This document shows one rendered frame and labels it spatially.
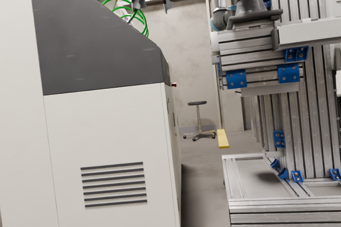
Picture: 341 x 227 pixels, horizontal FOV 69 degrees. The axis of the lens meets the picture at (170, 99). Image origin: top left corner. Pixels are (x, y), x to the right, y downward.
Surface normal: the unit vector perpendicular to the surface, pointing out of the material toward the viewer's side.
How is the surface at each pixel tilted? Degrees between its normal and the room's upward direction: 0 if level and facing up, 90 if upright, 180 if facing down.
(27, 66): 90
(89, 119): 90
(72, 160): 90
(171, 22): 90
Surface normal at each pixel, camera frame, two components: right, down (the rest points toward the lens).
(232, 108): -0.17, 0.04
